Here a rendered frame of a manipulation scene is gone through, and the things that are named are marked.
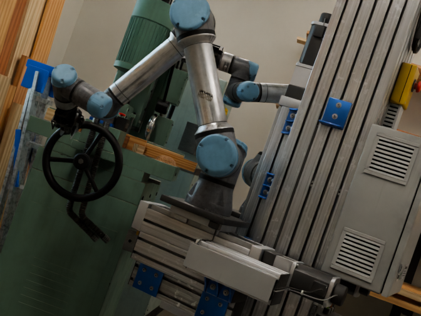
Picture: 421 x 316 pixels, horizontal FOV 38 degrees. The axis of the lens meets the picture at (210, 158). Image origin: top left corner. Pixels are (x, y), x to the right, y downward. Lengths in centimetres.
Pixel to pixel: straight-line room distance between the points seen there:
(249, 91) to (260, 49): 259
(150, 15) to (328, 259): 122
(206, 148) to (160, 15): 94
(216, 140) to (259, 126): 305
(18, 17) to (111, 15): 114
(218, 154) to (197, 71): 25
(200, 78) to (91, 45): 342
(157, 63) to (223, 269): 68
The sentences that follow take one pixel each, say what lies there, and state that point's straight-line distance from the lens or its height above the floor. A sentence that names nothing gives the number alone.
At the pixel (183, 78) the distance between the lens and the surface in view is 274.
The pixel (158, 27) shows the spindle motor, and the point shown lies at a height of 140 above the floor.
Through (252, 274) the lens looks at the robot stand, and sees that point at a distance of 168.
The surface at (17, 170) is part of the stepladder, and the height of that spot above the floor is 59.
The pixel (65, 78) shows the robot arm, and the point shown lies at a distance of 189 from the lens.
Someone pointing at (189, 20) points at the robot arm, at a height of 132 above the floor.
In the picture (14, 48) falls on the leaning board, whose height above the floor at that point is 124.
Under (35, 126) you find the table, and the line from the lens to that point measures 249.
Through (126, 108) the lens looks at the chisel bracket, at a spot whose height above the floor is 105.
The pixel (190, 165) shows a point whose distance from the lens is 253.
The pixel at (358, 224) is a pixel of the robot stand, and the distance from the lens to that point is 188.
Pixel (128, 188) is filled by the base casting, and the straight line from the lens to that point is 240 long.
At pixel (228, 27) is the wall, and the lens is 494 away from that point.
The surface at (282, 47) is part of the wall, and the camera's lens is 487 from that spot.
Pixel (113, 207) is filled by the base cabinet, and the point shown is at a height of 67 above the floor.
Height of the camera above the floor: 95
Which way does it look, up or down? 1 degrees up
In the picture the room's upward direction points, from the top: 20 degrees clockwise
